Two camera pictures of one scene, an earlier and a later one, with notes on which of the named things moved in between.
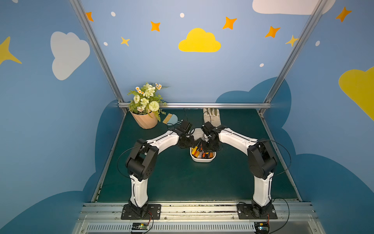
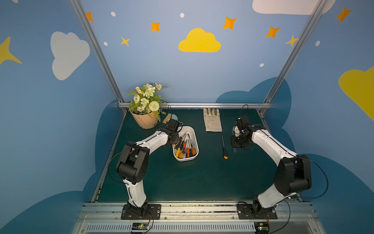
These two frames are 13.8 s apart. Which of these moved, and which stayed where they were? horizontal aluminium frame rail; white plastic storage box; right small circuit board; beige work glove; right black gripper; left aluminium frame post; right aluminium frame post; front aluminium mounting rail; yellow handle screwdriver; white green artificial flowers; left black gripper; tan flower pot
Moved: left black gripper; white plastic storage box; right black gripper; yellow handle screwdriver
Stayed: right aluminium frame post; horizontal aluminium frame rail; right small circuit board; beige work glove; white green artificial flowers; front aluminium mounting rail; left aluminium frame post; tan flower pot
